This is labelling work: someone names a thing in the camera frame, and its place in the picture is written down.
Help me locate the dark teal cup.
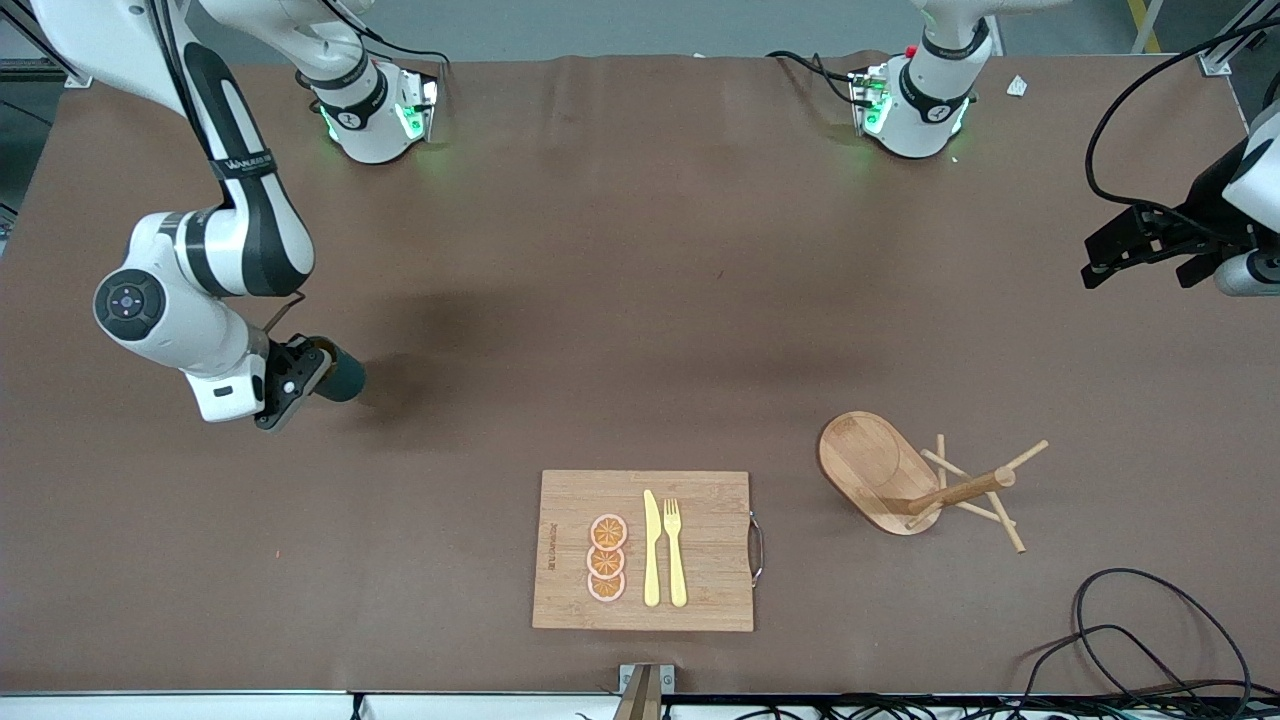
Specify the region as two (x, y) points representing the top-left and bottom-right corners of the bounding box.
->
(312, 343), (367, 404)

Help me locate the wooden cup rack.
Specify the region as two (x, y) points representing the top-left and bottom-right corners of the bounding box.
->
(818, 410), (1051, 554)

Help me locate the brown table cover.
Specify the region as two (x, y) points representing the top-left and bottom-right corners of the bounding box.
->
(0, 52), (1280, 698)

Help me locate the yellow plastic knife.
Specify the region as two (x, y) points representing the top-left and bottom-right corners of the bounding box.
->
(643, 489), (662, 608)

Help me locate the yellow plastic fork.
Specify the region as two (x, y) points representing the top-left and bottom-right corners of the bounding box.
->
(663, 498), (689, 609)

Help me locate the bamboo cutting board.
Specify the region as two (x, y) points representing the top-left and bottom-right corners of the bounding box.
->
(531, 469), (766, 633)

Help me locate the left arm black wrist cable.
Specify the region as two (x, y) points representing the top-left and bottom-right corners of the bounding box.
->
(1085, 15), (1280, 243)

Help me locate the aluminium frame profile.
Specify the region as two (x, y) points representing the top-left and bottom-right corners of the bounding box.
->
(1198, 0), (1280, 78)
(0, 55), (96, 89)

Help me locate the black cable large loop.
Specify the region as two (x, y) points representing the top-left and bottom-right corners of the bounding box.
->
(1073, 568), (1253, 701)

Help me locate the right arm base black cable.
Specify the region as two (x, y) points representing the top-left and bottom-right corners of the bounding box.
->
(310, 0), (448, 96)

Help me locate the arm base black cable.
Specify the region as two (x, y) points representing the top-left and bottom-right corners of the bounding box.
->
(765, 48), (863, 109)
(310, 0), (448, 96)

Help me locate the black cable small loop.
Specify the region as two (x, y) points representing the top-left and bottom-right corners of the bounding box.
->
(1018, 624), (1216, 701)

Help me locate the left arm base black cable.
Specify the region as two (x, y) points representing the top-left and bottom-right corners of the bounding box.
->
(765, 48), (863, 109)

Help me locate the metal table edge bracket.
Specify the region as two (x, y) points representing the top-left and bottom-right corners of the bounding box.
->
(613, 663), (677, 720)

